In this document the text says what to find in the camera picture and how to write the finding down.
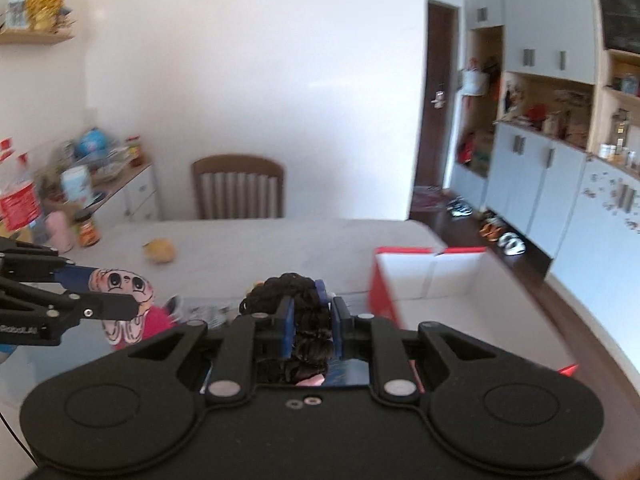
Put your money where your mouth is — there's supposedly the pink plush toy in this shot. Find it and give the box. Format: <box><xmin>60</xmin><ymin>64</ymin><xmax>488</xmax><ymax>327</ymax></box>
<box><xmin>89</xmin><ymin>269</ymin><xmax>175</xmax><ymax>350</ymax></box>

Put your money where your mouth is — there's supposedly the black curly hair scrunchie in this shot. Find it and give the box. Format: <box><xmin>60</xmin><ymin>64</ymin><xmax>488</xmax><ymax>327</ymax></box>
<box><xmin>239</xmin><ymin>273</ymin><xmax>333</xmax><ymax>386</ymax></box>

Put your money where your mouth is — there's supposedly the orange label jar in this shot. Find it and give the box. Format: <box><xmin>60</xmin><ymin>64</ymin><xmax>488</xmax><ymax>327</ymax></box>
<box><xmin>74</xmin><ymin>209</ymin><xmax>101</xmax><ymax>247</ymax></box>

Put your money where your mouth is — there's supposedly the pink small bottle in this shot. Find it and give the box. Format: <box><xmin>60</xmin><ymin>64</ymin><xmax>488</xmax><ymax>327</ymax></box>
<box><xmin>44</xmin><ymin>211</ymin><xmax>74</xmax><ymax>254</ymax></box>

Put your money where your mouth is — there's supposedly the yellow bread bun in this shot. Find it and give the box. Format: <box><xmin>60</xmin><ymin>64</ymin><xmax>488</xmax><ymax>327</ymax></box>
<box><xmin>142</xmin><ymin>238</ymin><xmax>176</xmax><ymax>264</ymax></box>

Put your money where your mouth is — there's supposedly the large red label bottle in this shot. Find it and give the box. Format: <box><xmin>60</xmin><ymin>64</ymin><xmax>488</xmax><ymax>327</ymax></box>
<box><xmin>1</xmin><ymin>138</ymin><xmax>42</xmax><ymax>233</ymax></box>

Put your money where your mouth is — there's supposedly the white drawer cabinet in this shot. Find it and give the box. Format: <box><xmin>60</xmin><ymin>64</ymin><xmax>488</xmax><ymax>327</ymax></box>
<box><xmin>91</xmin><ymin>162</ymin><xmax>162</xmax><ymax>232</ymax></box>

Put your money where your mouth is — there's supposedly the red and white cardboard box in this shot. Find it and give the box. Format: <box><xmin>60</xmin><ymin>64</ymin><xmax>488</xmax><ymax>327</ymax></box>
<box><xmin>367</xmin><ymin>247</ymin><xmax>579</xmax><ymax>406</ymax></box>

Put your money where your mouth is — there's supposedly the blue globe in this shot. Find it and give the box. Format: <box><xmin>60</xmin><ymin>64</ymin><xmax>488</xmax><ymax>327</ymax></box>
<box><xmin>75</xmin><ymin>128</ymin><xmax>110</xmax><ymax>159</ymax></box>

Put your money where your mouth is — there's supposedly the brown wooden chair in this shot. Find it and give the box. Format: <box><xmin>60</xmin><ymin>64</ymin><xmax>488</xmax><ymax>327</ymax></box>
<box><xmin>191</xmin><ymin>154</ymin><xmax>285</xmax><ymax>220</ymax></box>

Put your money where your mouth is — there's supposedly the dark brown door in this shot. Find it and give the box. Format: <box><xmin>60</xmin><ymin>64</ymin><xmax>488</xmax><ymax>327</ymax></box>
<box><xmin>414</xmin><ymin>0</ymin><xmax>458</xmax><ymax>186</ymax></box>

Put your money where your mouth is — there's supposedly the golden ornament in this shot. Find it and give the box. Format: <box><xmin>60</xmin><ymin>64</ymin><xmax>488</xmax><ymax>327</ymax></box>
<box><xmin>26</xmin><ymin>0</ymin><xmax>64</xmax><ymax>32</ymax></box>

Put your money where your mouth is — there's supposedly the wooden wall shelf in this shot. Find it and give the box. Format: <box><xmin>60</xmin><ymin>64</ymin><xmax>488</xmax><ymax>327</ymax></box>
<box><xmin>0</xmin><ymin>29</ymin><xmax>74</xmax><ymax>46</ymax></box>

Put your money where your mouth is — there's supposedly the grey wall cabinet unit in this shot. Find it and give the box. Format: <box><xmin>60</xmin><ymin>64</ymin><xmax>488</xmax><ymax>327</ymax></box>
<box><xmin>462</xmin><ymin>0</ymin><xmax>639</xmax><ymax>347</ymax></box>

